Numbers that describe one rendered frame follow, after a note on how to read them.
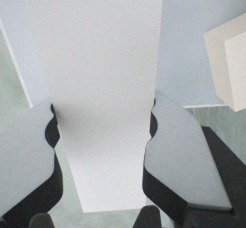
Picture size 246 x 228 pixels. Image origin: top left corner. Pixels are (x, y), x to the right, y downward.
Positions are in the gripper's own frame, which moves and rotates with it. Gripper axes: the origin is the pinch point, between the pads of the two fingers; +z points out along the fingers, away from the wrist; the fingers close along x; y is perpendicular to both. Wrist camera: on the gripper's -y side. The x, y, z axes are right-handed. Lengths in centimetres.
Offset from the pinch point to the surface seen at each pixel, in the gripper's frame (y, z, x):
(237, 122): 33, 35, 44
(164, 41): 1.9, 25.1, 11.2
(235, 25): -1.1, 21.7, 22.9
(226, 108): 31, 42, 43
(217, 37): 0.5, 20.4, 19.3
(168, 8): -4.0, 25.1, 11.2
